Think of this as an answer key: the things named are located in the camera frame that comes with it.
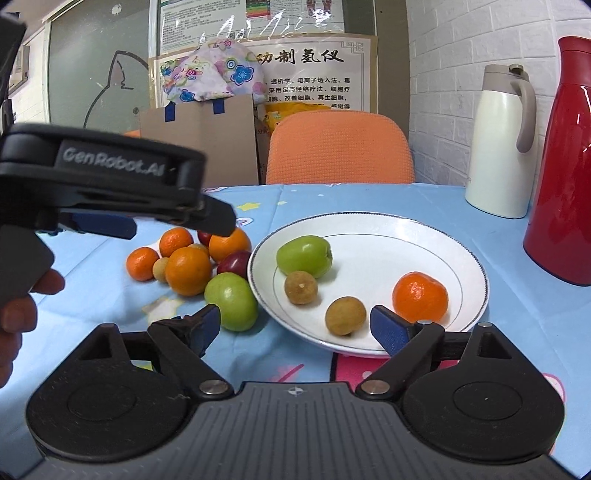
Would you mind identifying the red thermos jug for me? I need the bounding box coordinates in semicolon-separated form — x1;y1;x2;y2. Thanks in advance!
523;36;591;287

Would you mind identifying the cardboard box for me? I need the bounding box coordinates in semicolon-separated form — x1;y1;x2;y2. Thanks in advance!
139;95;260;190

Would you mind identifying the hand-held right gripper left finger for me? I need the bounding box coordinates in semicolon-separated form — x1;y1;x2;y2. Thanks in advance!
74;304;234;400

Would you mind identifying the floral cloth bundle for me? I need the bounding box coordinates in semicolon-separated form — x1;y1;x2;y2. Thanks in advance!
159;39;269;107

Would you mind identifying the small mandarin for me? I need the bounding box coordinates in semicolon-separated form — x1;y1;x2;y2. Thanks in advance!
126;247;160;282
159;227;194;258

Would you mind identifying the white thermos jug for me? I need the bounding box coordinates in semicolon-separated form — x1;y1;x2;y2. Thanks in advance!
465;64;537;219

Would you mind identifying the glass panel with cat drawing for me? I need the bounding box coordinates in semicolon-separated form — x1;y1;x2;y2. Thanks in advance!
48;0;154;136

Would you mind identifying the large orange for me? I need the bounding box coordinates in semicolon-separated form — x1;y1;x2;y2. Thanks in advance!
165;247;213;296
208;227;252;264

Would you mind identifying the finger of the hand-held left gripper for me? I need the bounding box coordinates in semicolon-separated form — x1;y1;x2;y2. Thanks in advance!
58;210;137;240
178;194;239;237

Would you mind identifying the framed text sign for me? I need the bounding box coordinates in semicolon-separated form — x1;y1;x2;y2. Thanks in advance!
148;33;379;121

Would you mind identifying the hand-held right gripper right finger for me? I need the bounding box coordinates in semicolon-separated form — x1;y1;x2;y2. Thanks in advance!
355;305;515;401

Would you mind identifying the mandarin with green stem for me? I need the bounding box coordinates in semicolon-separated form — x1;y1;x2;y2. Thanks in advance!
392;272;449;324

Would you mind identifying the blue printed tablecloth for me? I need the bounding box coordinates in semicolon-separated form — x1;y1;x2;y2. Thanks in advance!
0;182;591;480

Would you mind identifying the person's left hand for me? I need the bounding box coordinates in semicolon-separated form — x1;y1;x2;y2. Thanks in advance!
0;269;66;388

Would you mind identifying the yellow bag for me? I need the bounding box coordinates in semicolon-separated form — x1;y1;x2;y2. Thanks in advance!
264;102;333;136

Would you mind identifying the white plate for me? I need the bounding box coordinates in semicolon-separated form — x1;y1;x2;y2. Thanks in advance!
247;212;489;357

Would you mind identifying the wall poster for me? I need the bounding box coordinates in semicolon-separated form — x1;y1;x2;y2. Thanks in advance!
157;0;347;41

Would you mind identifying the green jujube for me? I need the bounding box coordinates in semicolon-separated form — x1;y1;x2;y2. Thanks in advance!
204;272;259;332
276;235;333;279

